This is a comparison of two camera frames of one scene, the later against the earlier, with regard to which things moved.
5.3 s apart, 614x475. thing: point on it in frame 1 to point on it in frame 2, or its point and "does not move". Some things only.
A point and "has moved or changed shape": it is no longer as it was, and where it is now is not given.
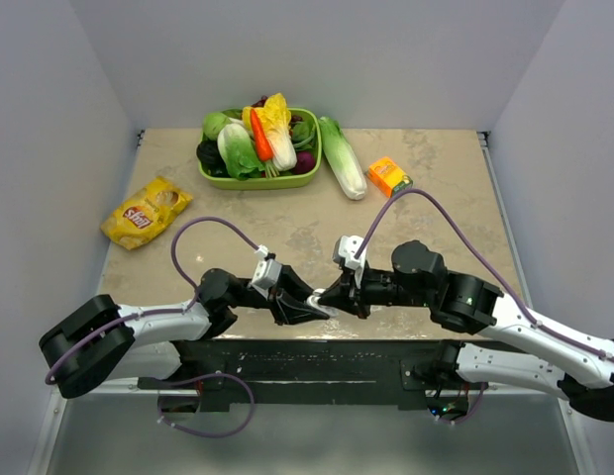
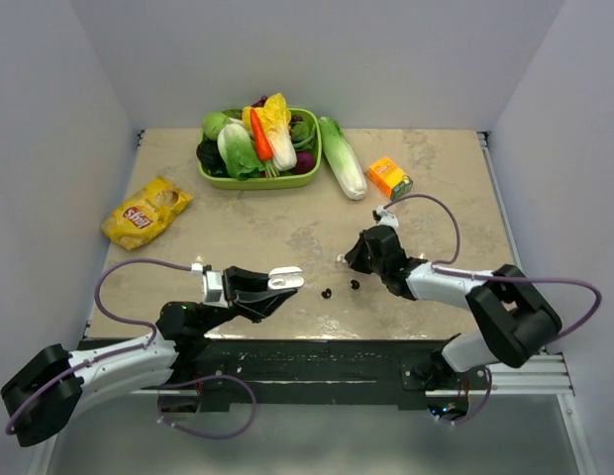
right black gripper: (352, 300) to (353, 257)
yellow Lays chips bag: (146, 214) does not move
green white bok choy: (240, 151) does not move
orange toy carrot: (262, 142) does not move
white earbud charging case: (313, 300) has moved or changed shape
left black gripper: (284, 300) to (252, 304)
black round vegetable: (211, 159) does not move
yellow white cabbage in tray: (275, 117) does not move
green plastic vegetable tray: (283, 182) does not move
